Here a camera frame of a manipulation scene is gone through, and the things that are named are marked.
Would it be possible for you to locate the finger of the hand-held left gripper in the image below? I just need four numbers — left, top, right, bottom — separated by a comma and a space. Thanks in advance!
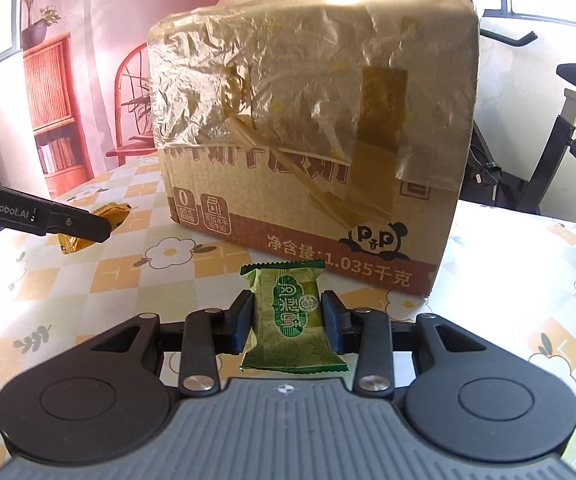
42, 204, 115, 242

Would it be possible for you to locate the printed wall backdrop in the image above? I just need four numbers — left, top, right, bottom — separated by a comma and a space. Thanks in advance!
18, 0, 275, 201

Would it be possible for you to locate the taped cardboard box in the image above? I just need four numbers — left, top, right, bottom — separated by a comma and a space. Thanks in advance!
147, 0, 482, 302

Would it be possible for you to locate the green snack packet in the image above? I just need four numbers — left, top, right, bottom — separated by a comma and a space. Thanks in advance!
238, 258, 349, 375

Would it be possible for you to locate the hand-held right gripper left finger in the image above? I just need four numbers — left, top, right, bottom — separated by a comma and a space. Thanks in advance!
89, 290, 255, 397

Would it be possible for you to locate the gold snack packet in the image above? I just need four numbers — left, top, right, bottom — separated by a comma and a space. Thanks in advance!
57, 203, 132, 256

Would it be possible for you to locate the black exercise bike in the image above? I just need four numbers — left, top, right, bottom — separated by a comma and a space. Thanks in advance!
460, 30, 576, 222

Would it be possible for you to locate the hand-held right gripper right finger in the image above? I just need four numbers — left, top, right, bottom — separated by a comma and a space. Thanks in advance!
320, 290, 490, 396

